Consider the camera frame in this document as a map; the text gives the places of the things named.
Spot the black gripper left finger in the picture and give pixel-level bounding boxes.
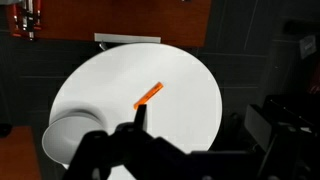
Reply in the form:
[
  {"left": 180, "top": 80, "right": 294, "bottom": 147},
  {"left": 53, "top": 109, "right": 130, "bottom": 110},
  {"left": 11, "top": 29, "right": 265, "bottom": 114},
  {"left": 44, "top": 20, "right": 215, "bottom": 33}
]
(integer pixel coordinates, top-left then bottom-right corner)
[{"left": 62, "top": 130, "right": 112, "bottom": 180}]

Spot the orange carrot stick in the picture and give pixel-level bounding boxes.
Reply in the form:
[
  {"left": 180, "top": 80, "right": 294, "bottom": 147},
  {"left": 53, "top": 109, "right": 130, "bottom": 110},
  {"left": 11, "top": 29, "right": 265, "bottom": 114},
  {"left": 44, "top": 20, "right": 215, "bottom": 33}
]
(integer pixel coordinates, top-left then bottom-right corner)
[{"left": 133, "top": 81, "right": 165, "bottom": 111}]

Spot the white bowl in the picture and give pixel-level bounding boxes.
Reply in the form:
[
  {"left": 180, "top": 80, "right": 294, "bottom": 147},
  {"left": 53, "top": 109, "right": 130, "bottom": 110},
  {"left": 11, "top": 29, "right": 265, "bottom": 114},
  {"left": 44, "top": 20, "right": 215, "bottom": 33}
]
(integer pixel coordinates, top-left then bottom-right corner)
[{"left": 41, "top": 111, "right": 108, "bottom": 166}]

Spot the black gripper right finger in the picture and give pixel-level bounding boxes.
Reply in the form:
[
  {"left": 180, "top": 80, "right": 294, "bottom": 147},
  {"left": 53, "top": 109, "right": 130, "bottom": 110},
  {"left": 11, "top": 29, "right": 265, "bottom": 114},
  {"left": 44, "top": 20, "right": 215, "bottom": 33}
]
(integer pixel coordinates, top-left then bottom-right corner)
[{"left": 134, "top": 103, "right": 148, "bottom": 132}]

